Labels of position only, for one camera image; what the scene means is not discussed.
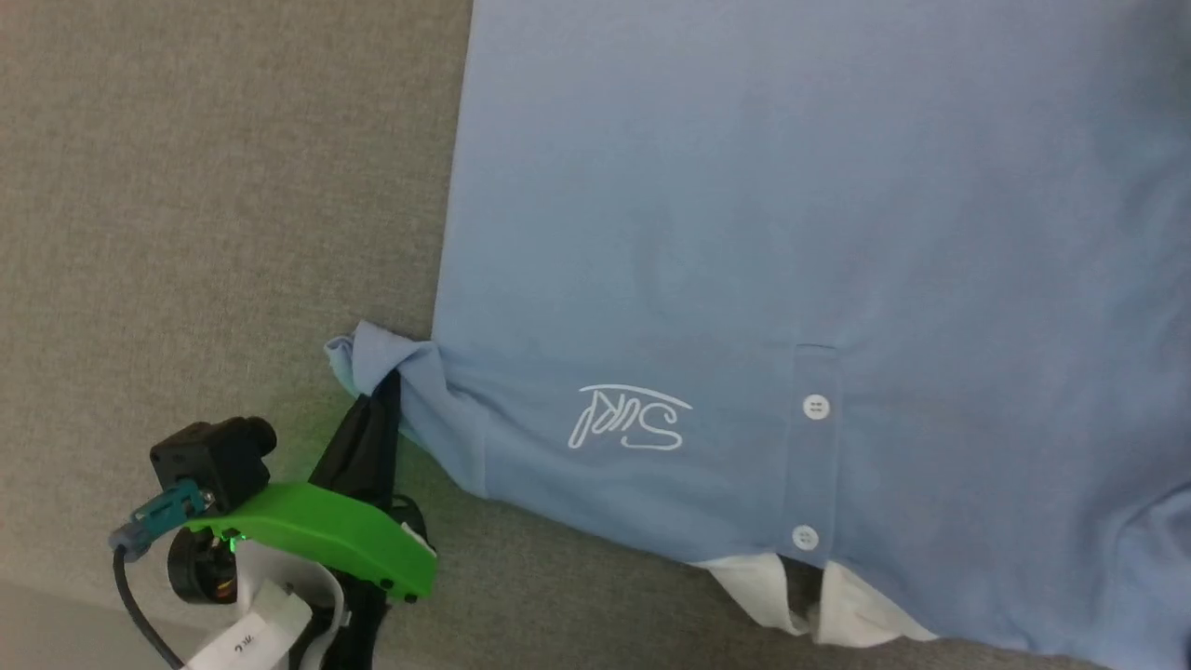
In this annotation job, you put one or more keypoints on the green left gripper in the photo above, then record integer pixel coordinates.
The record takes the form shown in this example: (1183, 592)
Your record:
(335, 530)

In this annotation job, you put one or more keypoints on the light blue polo shirt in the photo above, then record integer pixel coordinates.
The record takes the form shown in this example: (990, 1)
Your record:
(744, 233)

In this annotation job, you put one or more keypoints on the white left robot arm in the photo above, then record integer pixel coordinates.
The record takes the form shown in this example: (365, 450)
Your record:
(316, 582)

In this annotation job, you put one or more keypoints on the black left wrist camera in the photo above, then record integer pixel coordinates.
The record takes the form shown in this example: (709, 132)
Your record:
(209, 461)

